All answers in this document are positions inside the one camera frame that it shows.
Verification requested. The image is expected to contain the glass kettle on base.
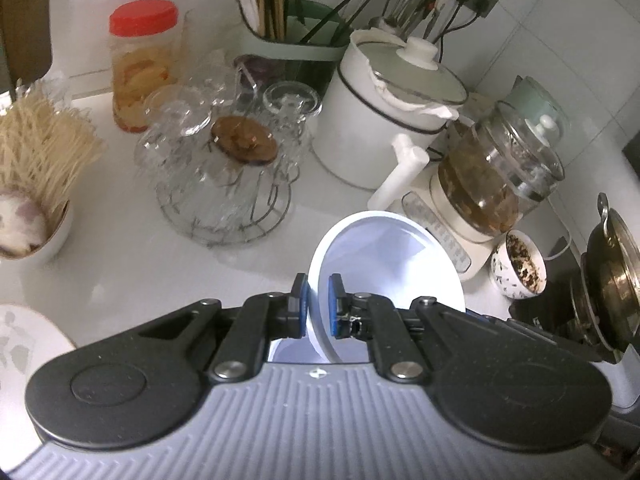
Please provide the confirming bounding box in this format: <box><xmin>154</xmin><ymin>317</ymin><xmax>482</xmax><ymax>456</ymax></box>
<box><xmin>368</xmin><ymin>76</ymin><xmax>570</xmax><ymax>281</ymax></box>

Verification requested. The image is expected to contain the green chopstick holder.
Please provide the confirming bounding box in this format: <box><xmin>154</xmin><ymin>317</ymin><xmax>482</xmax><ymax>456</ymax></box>
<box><xmin>226</xmin><ymin>0</ymin><xmax>350</xmax><ymax>94</ymax></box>

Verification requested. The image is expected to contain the white electric cooking pot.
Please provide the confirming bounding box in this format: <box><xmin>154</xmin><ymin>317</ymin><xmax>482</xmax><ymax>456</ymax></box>
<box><xmin>312</xmin><ymin>28</ymin><xmax>469</xmax><ymax>191</ymax></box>

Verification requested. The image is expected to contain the white bowl with garlic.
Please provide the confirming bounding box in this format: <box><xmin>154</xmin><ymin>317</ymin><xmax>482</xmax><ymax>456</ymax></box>
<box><xmin>1</xmin><ymin>191</ymin><xmax>74</xmax><ymax>271</ymax></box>

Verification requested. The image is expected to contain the steel wok with lid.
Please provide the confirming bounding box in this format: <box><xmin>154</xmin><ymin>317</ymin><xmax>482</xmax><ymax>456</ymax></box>
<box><xmin>570</xmin><ymin>192</ymin><xmax>639</xmax><ymax>354</ymax></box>

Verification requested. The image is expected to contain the wire rack with glasses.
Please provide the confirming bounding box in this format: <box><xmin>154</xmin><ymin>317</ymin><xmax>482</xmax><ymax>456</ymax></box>
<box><xmin>134</xmin><ymin>52</ymin><xmax>322</xmax><ymax>248</ymax></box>

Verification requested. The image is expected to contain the dark wooden cutting board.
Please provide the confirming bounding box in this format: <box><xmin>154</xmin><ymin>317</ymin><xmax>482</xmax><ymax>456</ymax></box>
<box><xmin>1</xmin><ymin>0</ymin><xmax>52</xmax><ymax>98</ymax></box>

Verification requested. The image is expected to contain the red lid glass jar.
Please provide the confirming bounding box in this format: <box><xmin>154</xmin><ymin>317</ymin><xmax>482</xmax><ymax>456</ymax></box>
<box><xmin>108</xmin><ymin>0</ymin><xmax>180</xmax><ymax>133</ymax></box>

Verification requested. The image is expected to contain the white leaf plate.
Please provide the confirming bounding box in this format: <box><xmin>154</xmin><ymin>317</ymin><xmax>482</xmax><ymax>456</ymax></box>
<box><xmin>1</xmin><ymin>304</ymin><xmax>75</xmax><ymax>408</ymax></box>

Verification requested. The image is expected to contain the dried noodle bundle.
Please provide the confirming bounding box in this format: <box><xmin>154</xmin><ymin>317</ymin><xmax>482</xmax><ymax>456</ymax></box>
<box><xmin>1</xmin><ymin>80</ymin><xmax>105</xmax><ymax>228</ymax></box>

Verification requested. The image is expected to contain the pale blue plastic bowl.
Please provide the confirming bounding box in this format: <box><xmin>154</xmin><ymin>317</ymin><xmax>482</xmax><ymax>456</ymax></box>
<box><xmin>268</xmin><ymin>211</ymin><xmax>465</xmax><ymax>364</ymax></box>

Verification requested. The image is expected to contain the cup with tea leaves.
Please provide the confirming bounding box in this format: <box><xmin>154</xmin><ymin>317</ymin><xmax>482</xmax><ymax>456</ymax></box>
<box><xmin>489</xmin><ymin>230</ymin><xmax>547</xmax><ymax>300</ymax></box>

